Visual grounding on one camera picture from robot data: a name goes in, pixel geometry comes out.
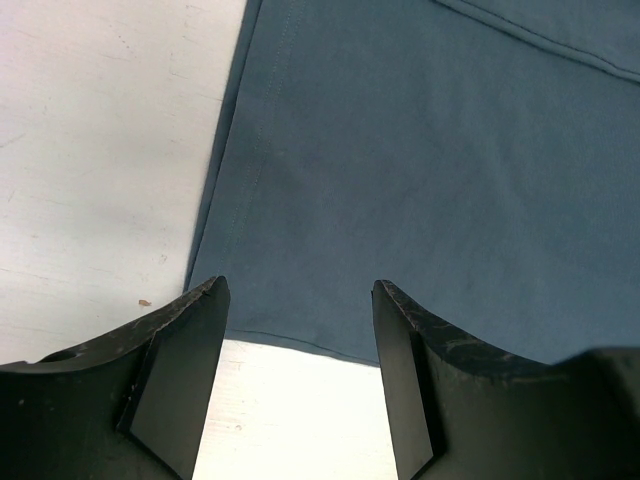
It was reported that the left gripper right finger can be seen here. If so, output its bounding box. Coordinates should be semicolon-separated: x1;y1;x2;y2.
372;280;639;479

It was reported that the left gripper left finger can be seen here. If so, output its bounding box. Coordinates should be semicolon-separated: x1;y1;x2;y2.
1;277;230;479

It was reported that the blue t shirt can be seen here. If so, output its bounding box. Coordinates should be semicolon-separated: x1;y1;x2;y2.
186;1;639;364

